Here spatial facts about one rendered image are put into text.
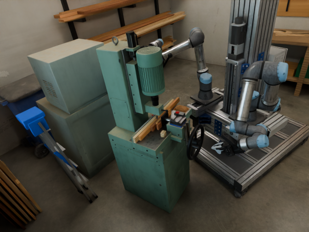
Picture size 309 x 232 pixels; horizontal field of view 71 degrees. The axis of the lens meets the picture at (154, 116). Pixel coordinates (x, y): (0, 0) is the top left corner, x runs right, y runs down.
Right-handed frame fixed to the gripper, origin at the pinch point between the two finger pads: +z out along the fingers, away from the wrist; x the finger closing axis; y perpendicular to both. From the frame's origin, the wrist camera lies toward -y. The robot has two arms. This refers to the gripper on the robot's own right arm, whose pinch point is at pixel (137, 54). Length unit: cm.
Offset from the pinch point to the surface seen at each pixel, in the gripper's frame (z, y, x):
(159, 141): 45, 45, 46
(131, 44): 27.1, 20.0, -18.1
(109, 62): 36.0, 3.2, -7.0
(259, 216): 10, 118, 137
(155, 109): 29, 33, 31
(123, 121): 36, 2, 46
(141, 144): 54, 35, 46
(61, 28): -60, -187, -4
